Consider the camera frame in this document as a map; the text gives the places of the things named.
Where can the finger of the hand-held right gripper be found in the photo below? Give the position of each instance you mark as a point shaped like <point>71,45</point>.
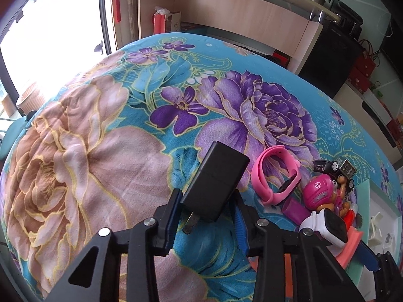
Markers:
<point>368,256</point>

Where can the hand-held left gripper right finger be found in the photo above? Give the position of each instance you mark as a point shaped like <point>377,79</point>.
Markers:
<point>241,229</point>

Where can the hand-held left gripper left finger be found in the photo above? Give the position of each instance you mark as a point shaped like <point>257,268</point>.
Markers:
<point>171,226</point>

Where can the orange toy knife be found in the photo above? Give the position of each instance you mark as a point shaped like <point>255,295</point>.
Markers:
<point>348,248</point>

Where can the white smartwatch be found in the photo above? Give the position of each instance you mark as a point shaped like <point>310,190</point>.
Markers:
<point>333,226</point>

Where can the pink watch band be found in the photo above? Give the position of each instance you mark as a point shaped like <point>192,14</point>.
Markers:
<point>256,176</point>

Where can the purple plastic block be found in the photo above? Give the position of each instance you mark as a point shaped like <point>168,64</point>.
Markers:
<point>294,212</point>

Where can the black charger plug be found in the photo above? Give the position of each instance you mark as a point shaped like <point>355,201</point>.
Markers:
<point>214,179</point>

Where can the pink helmet toy figure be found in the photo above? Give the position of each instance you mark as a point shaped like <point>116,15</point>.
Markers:
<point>318,192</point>

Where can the red glue tube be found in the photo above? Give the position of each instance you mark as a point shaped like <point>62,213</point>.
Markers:
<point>350,217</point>

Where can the black toy car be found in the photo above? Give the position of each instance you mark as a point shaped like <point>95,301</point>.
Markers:
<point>346,168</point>

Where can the white low cabinet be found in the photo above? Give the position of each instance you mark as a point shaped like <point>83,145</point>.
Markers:
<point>371,107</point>

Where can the red box under desk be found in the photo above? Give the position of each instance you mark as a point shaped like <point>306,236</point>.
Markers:
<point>281,58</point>

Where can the red gift box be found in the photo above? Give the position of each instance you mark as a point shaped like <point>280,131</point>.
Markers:
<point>359,80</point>

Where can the teal chair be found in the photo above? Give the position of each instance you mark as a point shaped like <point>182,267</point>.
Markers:
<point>14,135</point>

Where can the black cabinet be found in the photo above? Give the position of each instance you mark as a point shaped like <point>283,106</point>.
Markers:
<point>330,59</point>

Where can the wicker basket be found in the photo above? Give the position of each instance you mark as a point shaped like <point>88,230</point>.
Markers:
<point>28,97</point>

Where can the red gift bag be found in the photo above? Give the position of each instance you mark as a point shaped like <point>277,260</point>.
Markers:
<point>366,61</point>

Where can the red paper bag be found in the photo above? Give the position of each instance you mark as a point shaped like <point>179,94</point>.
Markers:
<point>159,23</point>

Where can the beige printed paper bag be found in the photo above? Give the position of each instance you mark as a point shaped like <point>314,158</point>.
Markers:
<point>173,22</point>

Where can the black television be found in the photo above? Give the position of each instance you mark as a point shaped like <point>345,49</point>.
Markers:
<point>393,44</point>

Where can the wooden desk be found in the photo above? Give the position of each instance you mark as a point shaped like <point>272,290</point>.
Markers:
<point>236,9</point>

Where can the black kitchen appliance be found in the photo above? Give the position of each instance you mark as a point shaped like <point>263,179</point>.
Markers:
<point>346,15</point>

